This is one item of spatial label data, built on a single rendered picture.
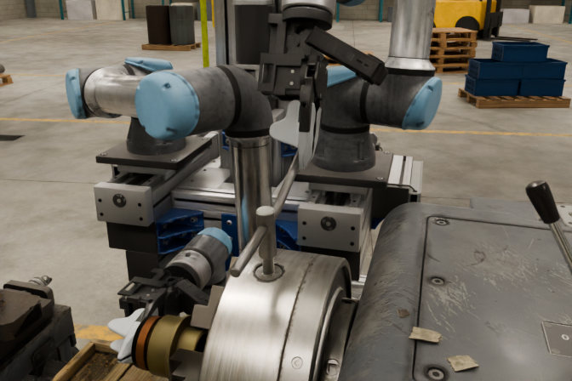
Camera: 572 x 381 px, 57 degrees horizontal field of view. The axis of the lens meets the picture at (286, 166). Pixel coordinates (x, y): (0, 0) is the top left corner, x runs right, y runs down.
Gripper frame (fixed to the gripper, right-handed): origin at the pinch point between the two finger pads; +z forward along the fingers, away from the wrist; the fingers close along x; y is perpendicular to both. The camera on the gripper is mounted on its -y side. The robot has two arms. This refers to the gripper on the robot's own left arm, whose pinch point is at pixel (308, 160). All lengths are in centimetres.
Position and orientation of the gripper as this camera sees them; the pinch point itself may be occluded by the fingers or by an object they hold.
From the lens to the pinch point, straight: 73.2
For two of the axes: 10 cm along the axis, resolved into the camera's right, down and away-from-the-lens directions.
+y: -9.6, -0.9, 2.6
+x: -2.6, -0.4, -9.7
